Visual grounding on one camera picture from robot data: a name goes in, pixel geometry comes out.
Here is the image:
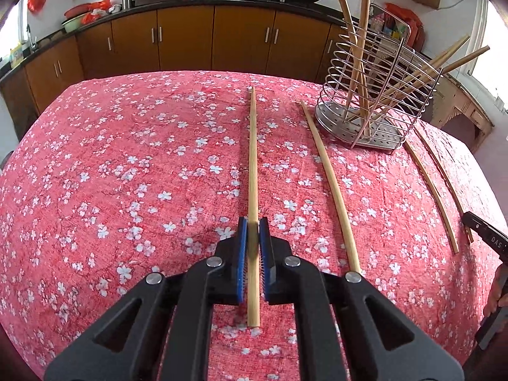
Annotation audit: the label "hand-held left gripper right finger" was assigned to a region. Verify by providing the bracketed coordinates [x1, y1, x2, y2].
[258, 217, 466, 381]

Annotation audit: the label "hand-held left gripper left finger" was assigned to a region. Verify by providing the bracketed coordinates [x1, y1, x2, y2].
[43, 217, 249, 381]

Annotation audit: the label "wooden chopstick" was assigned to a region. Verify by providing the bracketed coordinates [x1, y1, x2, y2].
[369, 34, 471, 108]
[415, 124, 475, 245]
[299, 99, 363, 275]
[325, 0, 364, 122]
[358, 0, 375, 136]
[377, 45, 491, 108]
[404, 140, 460, 255]
[246, 86, 263, 328]

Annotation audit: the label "steel wire utensil holder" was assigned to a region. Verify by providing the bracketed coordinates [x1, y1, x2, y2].
[315, 3, 445, 156]

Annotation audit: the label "person's right hand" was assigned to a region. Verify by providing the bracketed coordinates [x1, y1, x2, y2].
[483, 262, 508, 317]

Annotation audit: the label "cream wooden side table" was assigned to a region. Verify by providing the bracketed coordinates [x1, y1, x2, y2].
[413, 47, 495, 152]

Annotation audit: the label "red floral tablecloth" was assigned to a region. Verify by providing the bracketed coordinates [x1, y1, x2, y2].
[0, 70, 503, 381]

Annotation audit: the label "large bright window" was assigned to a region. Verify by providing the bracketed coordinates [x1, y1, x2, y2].
[464, 0, 508, 109]

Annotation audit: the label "large red bag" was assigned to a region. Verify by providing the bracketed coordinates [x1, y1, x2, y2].
[383, 3, 425, 49]

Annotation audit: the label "colourful small boxes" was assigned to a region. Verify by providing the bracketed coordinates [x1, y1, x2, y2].
[373, 12, 402, 37]

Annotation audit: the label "brown base cabinets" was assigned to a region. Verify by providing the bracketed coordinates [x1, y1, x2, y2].
[0, 5, 347, 117]

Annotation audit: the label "black kitchen countertop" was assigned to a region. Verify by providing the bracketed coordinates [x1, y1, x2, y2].
[0, 0, 343, 85]

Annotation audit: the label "green basin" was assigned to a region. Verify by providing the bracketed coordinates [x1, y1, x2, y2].
[62, 13, 94, 35]

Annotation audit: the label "red basin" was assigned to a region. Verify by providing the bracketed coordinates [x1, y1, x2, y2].
[64, 3, 90, 19]

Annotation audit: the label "yellow detergent bottle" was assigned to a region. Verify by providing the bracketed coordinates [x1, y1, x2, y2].
[8, 45, 25, 68]

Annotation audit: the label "kitchen faucet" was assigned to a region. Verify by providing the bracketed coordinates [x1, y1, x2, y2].
[24, 23, 39, 52]

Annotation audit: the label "small sliding window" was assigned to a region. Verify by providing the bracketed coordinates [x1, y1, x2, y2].
[0, 6, 30, 62]

